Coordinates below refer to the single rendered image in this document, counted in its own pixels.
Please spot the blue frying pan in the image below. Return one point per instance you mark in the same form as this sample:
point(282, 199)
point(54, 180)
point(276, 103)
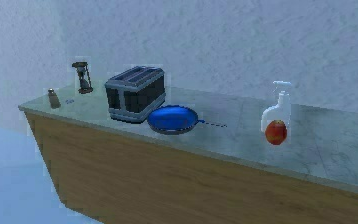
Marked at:
point(172, 119)

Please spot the black and silver toaster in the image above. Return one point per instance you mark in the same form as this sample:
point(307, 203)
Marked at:
point(137, 95)

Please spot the wooden counter with marble top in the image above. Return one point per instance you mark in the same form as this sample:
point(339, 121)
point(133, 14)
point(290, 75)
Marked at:
point(160, 186)

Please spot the red apple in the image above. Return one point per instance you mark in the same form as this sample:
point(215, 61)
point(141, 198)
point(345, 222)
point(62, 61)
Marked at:
point(276, 132)

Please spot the dark hourglass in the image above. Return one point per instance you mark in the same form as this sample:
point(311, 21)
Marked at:
point(83, 77)

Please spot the white spray bottle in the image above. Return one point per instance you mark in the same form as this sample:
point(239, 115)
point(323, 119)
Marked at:
point(282, 106)

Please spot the grey salt shaker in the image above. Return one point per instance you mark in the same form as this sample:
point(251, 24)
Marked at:
point(53, 99)

